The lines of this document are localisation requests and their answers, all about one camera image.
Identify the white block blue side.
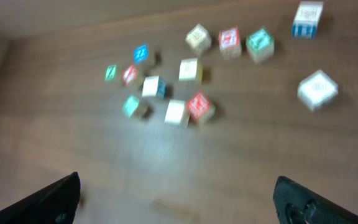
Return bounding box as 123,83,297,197
142,76,167,99

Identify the red 6 number block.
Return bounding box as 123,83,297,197
219,26,242,60

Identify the red V letter block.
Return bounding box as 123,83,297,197
122,64,145,90

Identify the red M letter block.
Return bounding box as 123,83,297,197
186,91,216,124

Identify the yellow sided wooden block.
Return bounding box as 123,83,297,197
185,24,212,56

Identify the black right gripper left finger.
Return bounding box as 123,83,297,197
0,172,81,224

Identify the green N letter block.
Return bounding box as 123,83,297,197
246,27,275,63

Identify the plain top wooden block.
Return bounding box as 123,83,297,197
178,58,203,84

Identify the blue sided far block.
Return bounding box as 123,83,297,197
291,1,324,39

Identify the green E letter block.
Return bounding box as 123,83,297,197
122,95,149,119

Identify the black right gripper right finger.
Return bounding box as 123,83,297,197
273,176,358,224

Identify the green Z letter block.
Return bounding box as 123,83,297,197
104,64,119,82

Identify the letter A wooden block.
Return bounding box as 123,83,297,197
164,100,190,127

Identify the blue top wooden block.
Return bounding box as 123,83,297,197
133,43,156,66

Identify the white block green side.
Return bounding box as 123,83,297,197
297,70,339,111

